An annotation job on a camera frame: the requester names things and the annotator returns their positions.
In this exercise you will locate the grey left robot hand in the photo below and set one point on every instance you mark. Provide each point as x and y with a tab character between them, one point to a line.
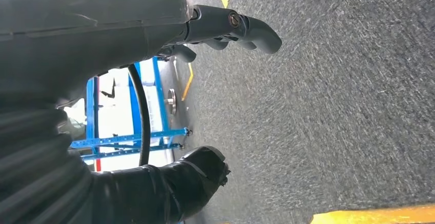
85	29

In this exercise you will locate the blue metal shelf rack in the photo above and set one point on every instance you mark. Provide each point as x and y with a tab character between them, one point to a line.
115	140

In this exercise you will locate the black stanchion with chrome base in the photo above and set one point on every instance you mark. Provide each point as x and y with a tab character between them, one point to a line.
172	102

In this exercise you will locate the red barrier belt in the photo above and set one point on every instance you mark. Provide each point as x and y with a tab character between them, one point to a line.
98	165

